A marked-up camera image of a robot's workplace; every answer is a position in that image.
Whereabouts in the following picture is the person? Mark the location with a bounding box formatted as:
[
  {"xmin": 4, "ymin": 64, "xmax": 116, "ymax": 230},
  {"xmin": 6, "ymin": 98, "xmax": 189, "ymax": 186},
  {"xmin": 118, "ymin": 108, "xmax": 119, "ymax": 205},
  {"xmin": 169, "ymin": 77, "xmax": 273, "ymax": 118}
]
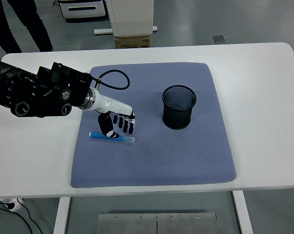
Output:
[{"xmin": 0, "ymin": 0, "xmax": 54, "ymax": 54}]

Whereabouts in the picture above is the cardboard box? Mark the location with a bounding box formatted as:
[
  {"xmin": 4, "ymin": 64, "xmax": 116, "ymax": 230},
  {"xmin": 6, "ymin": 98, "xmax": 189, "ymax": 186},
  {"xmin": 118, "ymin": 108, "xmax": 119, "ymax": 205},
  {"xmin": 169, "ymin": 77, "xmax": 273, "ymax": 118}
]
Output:
[{"xmin": 114, "ymin": 34, "xmax": 151, "ymax": 49}]

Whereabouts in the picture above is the blue-grey textured mat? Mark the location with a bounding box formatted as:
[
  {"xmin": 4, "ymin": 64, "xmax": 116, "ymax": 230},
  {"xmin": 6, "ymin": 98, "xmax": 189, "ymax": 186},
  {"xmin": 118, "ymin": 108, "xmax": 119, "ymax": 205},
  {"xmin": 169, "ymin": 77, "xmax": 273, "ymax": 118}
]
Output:
[{"xmin": 70, "ymin": 61, "xmax": 237, "ymax": 189}]

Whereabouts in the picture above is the white pedestal cabinet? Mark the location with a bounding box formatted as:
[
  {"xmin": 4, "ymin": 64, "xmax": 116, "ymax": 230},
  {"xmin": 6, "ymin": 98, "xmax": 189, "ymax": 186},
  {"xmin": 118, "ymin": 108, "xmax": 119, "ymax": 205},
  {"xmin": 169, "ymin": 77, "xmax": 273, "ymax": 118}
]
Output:
[{"xmin": 106, "ymin": 0, "xmax": 154, "ymax": 37}]

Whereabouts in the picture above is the black mesh pen holder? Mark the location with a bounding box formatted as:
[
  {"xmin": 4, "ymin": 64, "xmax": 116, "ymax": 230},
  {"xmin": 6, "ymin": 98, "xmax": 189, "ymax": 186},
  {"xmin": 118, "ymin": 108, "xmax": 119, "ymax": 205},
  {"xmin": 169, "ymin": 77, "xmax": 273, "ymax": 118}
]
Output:
[{"xmin": 161, "ymin": 84, "xmax": 197, "ymax": 130}]

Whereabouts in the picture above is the black floor cable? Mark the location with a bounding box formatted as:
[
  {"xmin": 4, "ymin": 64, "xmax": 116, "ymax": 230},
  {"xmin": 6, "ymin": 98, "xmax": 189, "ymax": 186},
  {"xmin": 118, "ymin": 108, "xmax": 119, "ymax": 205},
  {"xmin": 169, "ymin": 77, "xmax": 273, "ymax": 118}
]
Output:
[{"xmin": 0, "ymin": 199, "xmax": 44, "ymax": 234}]

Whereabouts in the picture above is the white appliance with black slot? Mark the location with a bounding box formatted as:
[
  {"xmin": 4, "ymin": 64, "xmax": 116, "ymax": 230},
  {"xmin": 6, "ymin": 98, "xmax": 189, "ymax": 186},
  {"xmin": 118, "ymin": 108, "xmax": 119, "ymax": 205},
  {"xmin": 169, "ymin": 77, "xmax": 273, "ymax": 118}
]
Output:
[{"xmin": 58, "ymin": 0, "xmax": 106, "ymax": 20}]

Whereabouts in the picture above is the white power strip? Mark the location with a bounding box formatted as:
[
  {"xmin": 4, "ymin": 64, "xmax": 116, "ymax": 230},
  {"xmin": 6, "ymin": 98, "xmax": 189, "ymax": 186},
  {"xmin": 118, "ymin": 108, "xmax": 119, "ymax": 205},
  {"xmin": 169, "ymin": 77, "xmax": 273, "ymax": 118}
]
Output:
[{"xmin": 0, "ymin": 198, "xmax": 24, "ymax": 212}]

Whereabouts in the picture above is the grey metal plate with screws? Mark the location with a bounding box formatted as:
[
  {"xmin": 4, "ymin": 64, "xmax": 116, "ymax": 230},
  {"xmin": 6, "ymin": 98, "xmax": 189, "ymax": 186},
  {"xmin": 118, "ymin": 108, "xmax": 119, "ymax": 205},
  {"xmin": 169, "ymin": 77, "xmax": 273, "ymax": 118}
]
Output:
[{"xmin": 97, "ymin": 212, "xmax": 217, "ymax": 234}]

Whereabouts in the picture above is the blue marker pen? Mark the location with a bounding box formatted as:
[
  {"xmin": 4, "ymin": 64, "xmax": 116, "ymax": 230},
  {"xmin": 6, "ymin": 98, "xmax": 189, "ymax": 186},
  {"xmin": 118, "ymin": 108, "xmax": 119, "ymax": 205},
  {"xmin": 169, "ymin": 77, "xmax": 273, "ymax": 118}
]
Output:
[{"xmin": 88, "ymin": 131, "xmax": 136, "ymax": 144}]

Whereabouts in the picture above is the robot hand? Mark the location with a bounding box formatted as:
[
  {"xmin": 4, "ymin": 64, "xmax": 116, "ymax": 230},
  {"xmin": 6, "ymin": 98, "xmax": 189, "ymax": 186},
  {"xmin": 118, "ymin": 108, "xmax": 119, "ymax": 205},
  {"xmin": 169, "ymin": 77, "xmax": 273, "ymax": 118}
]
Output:
[{"xmin": 94, "ymin": 89, "xmax": 137, "ymax": 139}]

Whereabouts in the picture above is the white pedestal base bar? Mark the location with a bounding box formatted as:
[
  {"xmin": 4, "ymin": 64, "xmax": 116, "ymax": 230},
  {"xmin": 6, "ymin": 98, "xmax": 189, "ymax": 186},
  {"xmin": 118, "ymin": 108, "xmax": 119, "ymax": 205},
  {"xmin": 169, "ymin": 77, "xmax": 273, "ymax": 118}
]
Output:
[{"xmin": 93, "ymin": 25, "xmax": 158, "ymax": 35}]

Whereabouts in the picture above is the white table leg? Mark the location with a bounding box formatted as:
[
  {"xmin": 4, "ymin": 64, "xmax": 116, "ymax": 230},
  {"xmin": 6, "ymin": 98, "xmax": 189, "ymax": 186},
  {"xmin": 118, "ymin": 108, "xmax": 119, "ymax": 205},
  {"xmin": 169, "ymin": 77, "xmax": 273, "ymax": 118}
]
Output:
[
  {"xmin": 232, "ymin": 190, "xmax": 254, "ymax": 234},
  {"xmin": 53, "ymin": 196, "xmax": 71, "ymax": 234}
]

